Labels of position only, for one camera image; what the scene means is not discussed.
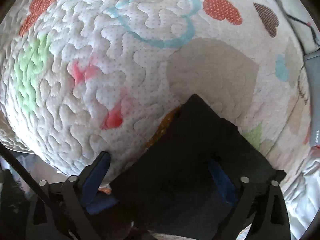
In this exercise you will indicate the white printed lady pillow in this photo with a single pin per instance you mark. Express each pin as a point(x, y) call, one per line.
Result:
point(302, 23)

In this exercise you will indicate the grey laptop bag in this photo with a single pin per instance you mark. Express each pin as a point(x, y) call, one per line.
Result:
point(312, 67)

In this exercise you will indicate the white crumpled blanket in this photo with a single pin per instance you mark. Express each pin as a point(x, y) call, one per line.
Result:
point(302, 196)

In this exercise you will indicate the heart pattern quilt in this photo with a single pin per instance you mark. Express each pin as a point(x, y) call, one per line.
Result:
point(82, 76)

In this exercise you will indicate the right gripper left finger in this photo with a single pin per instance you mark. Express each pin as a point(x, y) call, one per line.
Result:
point(92, 176)

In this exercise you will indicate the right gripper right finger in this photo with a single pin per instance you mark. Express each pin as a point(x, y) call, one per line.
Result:
point(223, 184)

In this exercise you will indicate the black pants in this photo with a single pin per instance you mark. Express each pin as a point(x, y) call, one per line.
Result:
point(170, 190)

